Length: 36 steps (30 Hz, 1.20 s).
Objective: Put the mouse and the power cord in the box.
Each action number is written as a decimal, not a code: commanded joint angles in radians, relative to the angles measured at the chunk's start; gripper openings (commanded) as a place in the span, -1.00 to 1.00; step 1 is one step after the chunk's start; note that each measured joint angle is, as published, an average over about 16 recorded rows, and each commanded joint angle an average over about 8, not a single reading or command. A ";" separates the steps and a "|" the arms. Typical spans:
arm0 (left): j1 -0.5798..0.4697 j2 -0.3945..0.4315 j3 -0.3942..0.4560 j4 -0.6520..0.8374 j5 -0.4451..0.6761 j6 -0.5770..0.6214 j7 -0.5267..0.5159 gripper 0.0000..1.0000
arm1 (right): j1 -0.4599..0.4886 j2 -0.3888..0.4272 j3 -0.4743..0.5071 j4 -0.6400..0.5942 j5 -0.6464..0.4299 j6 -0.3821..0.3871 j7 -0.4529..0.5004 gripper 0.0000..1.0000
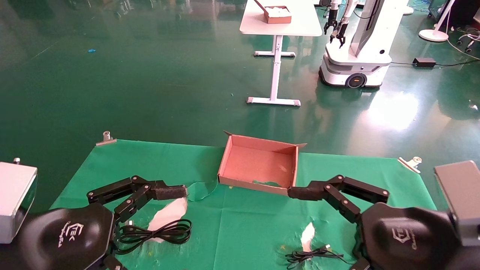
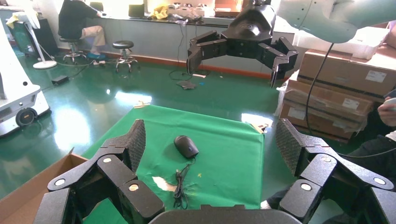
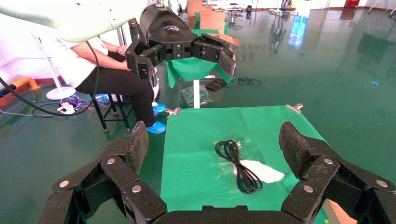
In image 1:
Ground white floor stand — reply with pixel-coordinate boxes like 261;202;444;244
418;0;456;42

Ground thick black cable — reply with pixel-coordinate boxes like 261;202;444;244
115;219;193;255

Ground open brown cardboard box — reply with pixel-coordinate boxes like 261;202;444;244
217;130;307;197

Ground black power adapter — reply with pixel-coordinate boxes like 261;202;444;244
413;57;437;68

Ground thin black USB cable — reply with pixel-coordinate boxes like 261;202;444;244
285;245;350;269

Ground white wheeled background robot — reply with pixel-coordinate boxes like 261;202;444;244
319;0;410;89

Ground black floor cable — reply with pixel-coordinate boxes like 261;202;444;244
390;59;480;69

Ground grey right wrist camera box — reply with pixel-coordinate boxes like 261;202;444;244
434;160;480;247

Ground white pedestal table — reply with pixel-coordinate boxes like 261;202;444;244
240;0;323;107

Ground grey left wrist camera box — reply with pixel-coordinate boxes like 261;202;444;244
0;158;38;245

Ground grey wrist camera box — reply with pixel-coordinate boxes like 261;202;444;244
434;160;480;247
0;158;38;245

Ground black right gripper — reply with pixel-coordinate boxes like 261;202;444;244
288;174;480;270

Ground white floor cables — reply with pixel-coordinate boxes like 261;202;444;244
446;25;480;60

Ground green table cloth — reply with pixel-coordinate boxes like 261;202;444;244
50;139;438;270

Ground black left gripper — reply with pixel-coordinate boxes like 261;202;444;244
0;175;188;270

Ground small brown box with paper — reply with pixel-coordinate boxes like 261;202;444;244
254;0;292;24

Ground metal binder clip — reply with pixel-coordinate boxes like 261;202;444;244
96;130;117;146
397;156;423;174

